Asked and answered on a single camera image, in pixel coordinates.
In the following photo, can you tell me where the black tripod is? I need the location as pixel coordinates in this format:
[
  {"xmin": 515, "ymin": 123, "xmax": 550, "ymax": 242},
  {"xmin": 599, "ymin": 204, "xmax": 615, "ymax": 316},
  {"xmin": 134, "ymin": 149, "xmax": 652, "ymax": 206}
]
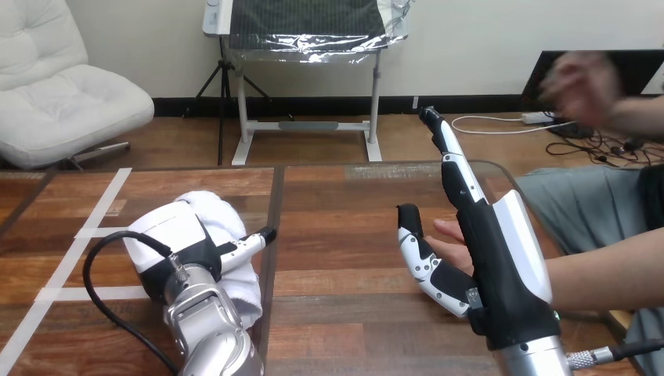
[{"xmin": 194, "ymin": 36, "xmax": 272, "ymax": 167}]

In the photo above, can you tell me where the white towel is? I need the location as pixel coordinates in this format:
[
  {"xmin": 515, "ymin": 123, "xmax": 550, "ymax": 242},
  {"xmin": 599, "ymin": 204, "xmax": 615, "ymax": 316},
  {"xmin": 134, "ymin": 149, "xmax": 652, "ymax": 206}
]
[{"xmin": 175, "ymin": 190, "xmax": 264, "ymax": 331}]

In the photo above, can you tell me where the dark screen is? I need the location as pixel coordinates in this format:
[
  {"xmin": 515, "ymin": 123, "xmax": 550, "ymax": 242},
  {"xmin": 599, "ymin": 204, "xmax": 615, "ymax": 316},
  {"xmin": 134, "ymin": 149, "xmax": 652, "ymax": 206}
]
[{"xmin": 520, "ymin": 49, "xmax": 664, "ymax": 113}]

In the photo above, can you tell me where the person's hand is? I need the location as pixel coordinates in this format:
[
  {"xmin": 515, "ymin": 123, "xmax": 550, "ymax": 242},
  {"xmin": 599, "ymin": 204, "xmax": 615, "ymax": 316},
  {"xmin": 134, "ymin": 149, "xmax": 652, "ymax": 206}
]
[
  {"xmin": 538, "ymin": 51, "xmax": 625, "ymax": 129},
  {"xmin": 424, "ymin": 218, "xmax": 475, "ymax": 277}
]

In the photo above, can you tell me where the white cushioned chair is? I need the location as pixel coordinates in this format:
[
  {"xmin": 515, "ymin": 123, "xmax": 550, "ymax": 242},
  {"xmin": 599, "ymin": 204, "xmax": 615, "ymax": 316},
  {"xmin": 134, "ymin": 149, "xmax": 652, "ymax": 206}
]
[{"xmin": 0, "ymin": 0, "xmax": 156, "ymax": 172}]

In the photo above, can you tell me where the black cable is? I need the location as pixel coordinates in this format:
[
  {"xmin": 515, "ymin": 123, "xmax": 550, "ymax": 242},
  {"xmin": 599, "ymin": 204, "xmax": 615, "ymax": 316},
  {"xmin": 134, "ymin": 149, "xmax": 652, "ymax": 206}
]
[
  {"xmin": 565, "ymin": 338, "xmax": 664, "ymax": 371},
  {"xmin": 82, "ymin": 230, "xmax": 182, "ymax": 376}
]

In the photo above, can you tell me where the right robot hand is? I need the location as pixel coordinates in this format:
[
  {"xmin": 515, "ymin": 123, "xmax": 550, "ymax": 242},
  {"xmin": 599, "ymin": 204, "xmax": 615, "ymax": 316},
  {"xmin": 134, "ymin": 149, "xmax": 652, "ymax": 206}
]
[{"xmin": 396, "ymin": 106, "xmax": 564, "ymax": 353}]

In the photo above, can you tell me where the tangle of cables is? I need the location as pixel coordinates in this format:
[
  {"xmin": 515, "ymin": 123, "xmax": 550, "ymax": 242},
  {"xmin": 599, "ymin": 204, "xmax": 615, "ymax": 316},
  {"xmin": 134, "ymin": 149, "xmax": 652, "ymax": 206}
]
[{"xmin": 449, "ymin": 110, "xmax": 664, "ymax": 168}]

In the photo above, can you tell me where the person's body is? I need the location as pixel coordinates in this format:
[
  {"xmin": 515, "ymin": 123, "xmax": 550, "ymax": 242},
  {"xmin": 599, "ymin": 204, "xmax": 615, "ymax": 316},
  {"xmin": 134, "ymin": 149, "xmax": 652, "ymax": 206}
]
[{"xmin": 515, "ymin": 164, "xmax": 664, "ymax": 376}]

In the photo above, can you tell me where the white power strip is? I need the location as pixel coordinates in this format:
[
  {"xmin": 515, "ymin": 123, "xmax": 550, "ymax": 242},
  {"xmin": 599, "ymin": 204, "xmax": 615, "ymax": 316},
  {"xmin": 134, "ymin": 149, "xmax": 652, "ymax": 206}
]
[{"xmin": 521, "ymin": 111, "xmax": 557, "ymax": 126}]

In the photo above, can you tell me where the person's forearm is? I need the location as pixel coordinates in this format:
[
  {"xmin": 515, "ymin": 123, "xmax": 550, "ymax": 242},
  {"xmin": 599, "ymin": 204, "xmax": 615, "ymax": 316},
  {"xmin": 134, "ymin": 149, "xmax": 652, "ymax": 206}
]
[
  {"xmin": 543, "ymin": 227, "xmax": 664, "ymax": 313},
  {"xmin": 605, "ymin": 93, "xmax": 664, "ymax": 139}
]

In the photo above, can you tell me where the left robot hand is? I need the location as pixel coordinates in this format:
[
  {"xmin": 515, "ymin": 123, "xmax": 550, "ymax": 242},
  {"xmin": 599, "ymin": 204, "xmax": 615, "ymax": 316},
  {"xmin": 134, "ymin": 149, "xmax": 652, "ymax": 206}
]
[{"xmin": 123, "ymin": 200, "xmax": 279, "ymax": 306}]

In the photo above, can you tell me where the white desk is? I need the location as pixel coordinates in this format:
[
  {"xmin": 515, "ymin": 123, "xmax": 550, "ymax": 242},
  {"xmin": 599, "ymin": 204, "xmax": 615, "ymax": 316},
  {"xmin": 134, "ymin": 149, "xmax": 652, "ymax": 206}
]
[{"xmin": 201, "ymin": 0, "xmax": 385, "ymax": 167}]

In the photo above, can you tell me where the foil sheet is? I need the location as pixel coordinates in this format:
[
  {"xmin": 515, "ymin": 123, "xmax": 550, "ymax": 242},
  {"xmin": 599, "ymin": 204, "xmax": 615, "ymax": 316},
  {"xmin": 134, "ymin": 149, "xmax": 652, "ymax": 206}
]
[{"xmin": 226, "ymin": 0, "xmax": 412, "ymax": 65}]

